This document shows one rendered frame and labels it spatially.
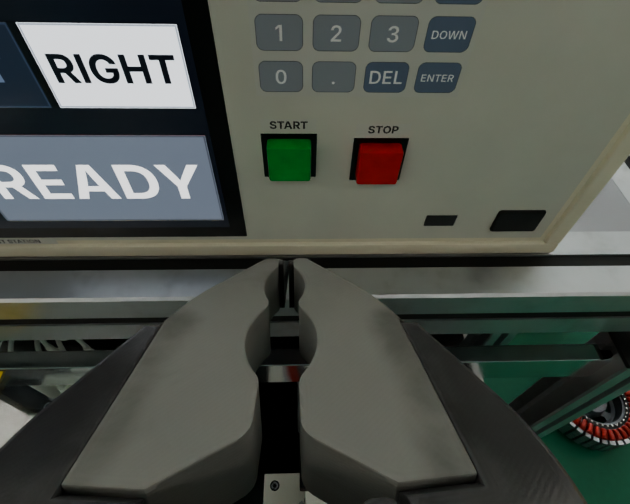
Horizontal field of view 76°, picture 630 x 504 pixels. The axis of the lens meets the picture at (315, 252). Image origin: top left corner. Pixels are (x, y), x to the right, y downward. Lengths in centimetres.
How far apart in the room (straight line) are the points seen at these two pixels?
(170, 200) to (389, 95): 11
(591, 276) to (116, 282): 25
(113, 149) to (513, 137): 17
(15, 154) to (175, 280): 9
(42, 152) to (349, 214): 14
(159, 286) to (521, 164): 18
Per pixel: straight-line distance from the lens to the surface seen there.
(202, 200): 20
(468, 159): 19
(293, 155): 17
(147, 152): 19
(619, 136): 22
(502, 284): 24
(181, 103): 17
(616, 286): 27
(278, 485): 52
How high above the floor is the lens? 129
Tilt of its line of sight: 52 degrees down
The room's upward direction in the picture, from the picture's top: 2 degrees clockwise
